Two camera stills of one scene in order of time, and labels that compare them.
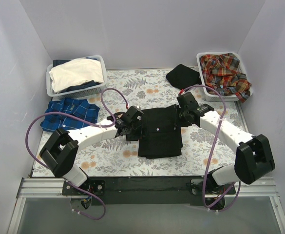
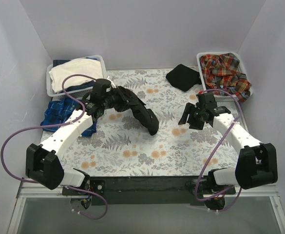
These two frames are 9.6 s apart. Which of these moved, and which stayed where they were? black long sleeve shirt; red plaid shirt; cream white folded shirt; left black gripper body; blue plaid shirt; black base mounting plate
Moved: left black gripper body; black long sleeve shirt
Stayed: cream white folded shirt; blue plaid shirt; black base mounting plate; red plaid shirt
